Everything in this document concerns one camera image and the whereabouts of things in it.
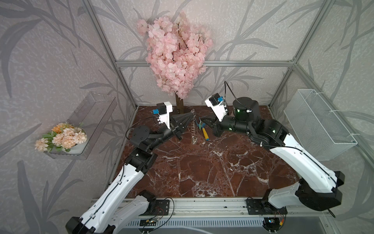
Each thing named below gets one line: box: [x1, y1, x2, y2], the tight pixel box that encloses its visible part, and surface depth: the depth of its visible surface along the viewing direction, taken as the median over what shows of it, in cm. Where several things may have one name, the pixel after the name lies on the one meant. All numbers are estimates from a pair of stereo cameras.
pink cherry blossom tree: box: [136, 11, 214, 114], surface depth 73 cm
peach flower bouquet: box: [35, 121, 88, 153], surface depth 50 cm
